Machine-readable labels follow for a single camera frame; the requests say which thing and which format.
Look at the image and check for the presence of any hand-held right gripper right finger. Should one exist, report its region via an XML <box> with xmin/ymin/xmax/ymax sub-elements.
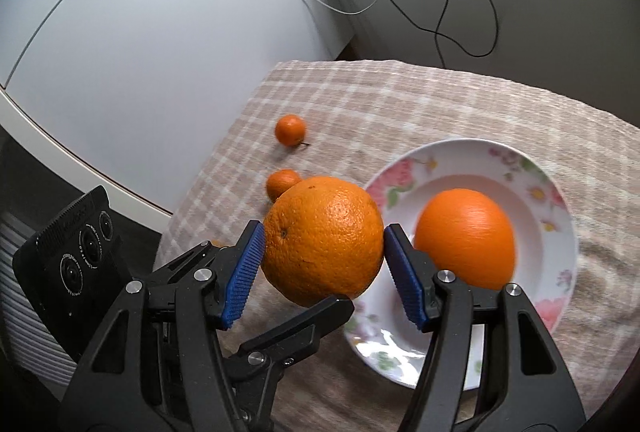
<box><xmin>384</xmin><ymin>223</ymin><xmax>587</xmax><ymax>432</ymax></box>

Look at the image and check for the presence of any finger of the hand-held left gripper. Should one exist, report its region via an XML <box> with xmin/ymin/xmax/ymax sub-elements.
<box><xmin>222</xmin><ymin>294</ymin><xmax>356</xmax><ymax>418</ymax></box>
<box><xmin>147</xmin><ymin>241</ymin><xmax>238</xmax><ymax>285</ymax></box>

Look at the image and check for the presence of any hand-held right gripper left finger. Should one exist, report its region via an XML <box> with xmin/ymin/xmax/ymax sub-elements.
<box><xmin>57</xmin><ymin>221</ymin><xmax>266</xmax><ymax>432</ymax></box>

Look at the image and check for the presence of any large orange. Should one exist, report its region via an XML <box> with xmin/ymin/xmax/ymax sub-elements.
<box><xmin>262</xmin><ymin>176</ymin><xmax>386</xmax><ymax>309</ymax></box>
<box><xmin>415</xmin><ymin>188</ymin><xmax>517</xmax><ymax>291</ymax></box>

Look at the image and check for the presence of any small mandarin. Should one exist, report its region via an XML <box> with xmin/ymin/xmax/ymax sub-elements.
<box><xmin>266</xmin><ymin>169</ymin><xmax>302</xmax><ymax>203</ymax></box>
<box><xmin>275</xmin><ymin>114</ymin><xmax>307</xmax><ymax>147</ymax></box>

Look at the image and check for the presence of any floral white plate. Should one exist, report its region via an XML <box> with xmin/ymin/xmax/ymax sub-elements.
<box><xmin>342</xmin><ymin>138</ymin><xmax>580</xmax><ymax>390</ymax></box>

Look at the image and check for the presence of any ribbed radiator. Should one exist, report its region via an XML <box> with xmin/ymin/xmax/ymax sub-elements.
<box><xmin>0</xmin><ymin>207</ymin><xmax>77</xmax><ymax>385</ymax></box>

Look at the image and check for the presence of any beige checked tablecloth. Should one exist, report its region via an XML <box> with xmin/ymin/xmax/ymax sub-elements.
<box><xmin>155</xmin><ymin>59</ymin><xmax>640</xmax><ymax>432</ymax></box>

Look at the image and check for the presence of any white cabinet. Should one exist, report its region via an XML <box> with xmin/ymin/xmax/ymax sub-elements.
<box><xmin>0</xmin><ymin>0</ymin><xmax>357</xmax><ymax>219</ymax></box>

